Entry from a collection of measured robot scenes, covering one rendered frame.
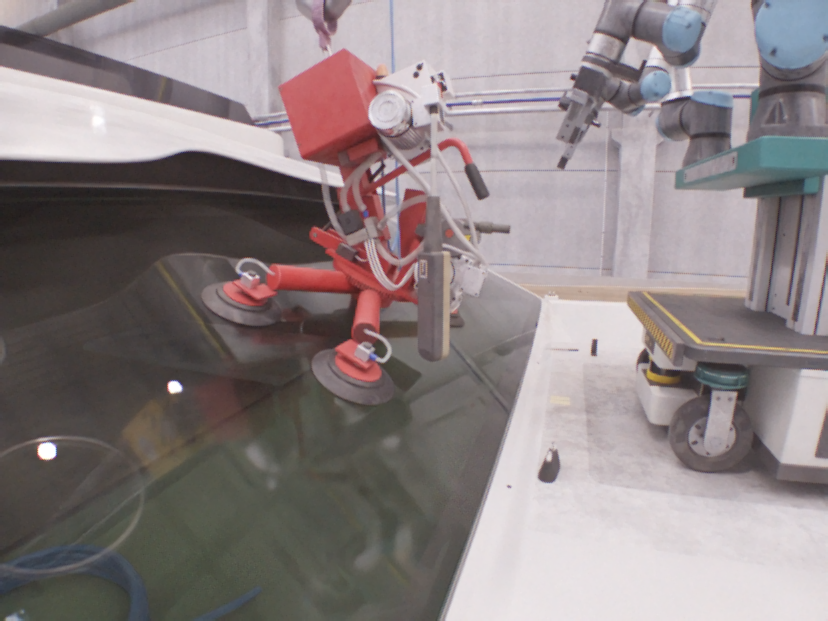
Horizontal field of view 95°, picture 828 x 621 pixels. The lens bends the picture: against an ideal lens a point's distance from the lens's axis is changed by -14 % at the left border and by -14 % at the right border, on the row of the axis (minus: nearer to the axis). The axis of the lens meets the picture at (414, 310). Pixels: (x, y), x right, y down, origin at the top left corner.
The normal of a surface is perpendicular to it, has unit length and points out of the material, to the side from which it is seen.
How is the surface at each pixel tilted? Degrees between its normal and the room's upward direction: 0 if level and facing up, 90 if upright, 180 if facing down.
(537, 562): 5
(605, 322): 90
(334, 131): 90
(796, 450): 90
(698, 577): 3
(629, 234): 90
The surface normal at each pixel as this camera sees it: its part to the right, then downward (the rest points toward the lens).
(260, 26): -0.33, 0.20
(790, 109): -0.63, -0.14
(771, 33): -0.65, 0.29
